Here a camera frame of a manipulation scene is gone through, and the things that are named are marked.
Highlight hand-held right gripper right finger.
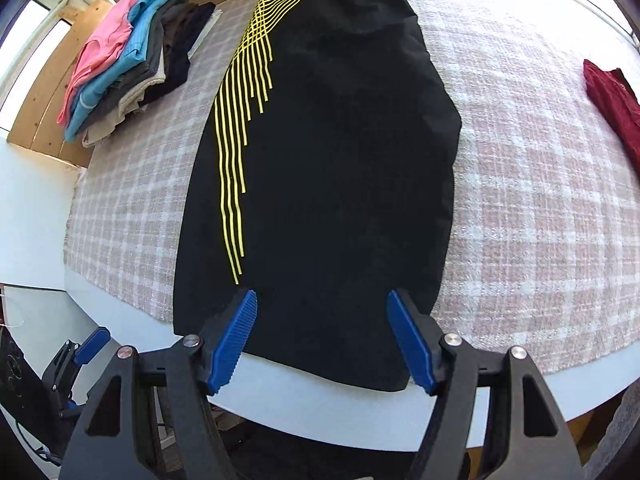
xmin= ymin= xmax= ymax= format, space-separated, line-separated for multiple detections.
xmin=386 ymin=288 xmax=586 ymax=480

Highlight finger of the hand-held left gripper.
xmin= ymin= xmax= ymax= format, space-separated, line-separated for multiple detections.
xmin=60 ymin=326 xmax=112 ymax=368

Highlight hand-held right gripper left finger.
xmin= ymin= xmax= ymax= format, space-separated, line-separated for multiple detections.
xmin=59 ymin=288 xmax=260 ymax=480

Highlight black shorts with yellow stripes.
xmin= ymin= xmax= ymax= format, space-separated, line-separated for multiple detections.
xmin=172 ymin=0 xmax=463 ymax=395

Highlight stack of folded clothes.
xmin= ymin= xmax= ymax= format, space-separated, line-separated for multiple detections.
xmin=56 ymin=0 xmax=217 ymax=149

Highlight pink plaid tablecloth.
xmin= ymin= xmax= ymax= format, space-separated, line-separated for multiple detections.
xmin=62 ymin=0 xmax=640 ymax=376

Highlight wooden board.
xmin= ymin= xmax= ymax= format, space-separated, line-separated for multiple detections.
xmin=7 ymin=0 xmax=117 ymax=162

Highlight white framed window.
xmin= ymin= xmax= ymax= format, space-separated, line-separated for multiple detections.
xmin=0 ymin=0 xmax=76 ymax=117

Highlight dark red garment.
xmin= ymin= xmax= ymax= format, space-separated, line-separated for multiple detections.
xmin=582 ymin=58 xmax=640 ymax=161

